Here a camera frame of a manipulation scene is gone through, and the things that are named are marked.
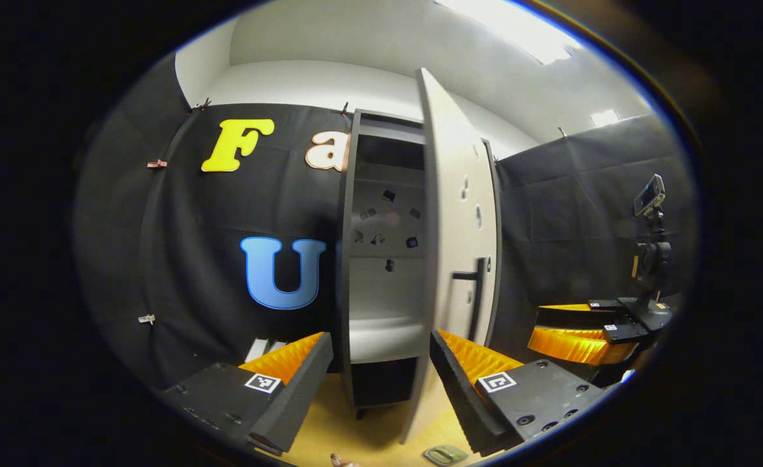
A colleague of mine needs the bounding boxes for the black backdrop cloth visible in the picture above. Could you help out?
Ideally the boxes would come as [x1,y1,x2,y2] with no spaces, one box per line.
[73,52,696,390]

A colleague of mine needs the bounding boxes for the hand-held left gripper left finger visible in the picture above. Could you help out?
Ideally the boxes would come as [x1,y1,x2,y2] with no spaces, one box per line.
[161,332,335,457]

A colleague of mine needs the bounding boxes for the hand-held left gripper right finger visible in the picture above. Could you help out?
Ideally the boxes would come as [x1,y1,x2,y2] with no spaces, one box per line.
[428,329,605,458]

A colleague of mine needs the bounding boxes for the dark grey cabinet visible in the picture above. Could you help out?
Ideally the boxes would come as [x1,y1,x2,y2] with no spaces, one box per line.
[335,109,504,419]

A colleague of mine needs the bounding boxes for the green coaster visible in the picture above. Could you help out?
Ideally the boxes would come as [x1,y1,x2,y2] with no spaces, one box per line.
[423,445,470,467]

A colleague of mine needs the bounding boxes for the white cabinet shelf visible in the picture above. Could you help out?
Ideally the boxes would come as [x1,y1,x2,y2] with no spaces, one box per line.
[349,316,428,364]

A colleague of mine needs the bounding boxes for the black door handle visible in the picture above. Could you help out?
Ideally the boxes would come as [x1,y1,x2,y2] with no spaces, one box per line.
[452,257,488,344]

